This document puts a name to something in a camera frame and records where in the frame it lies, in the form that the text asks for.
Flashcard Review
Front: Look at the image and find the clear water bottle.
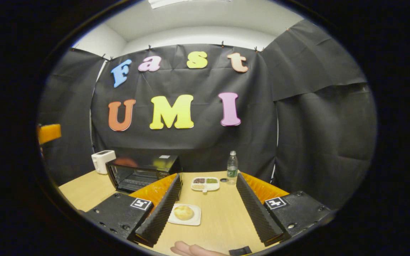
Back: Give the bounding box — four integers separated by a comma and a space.
227, 150, 238, 185

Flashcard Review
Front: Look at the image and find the round bread bun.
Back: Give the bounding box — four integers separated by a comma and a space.
174, 206, 195, 221

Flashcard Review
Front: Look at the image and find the black backdrop cloth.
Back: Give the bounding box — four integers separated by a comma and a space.
38, 20, 378, 210

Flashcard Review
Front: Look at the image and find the black electric oven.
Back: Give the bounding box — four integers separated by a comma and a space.
105, 155, 183, 195

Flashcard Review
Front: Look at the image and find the large ceiling light panel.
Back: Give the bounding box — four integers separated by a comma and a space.
148, 0, 232, 9

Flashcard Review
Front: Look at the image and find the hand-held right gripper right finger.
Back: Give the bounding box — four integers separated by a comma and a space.
236, 172, 335, 246

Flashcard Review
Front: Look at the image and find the white square plate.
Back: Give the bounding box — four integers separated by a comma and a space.
168, 203, 202, 226

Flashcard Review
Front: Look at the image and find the white divided dish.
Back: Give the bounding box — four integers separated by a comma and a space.
191, 177, 220, 193

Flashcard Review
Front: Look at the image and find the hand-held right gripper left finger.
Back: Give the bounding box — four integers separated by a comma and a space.
83, 173, 183, 248

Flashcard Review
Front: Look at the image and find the white toaster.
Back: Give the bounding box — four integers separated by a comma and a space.
91, 150, 116, 175

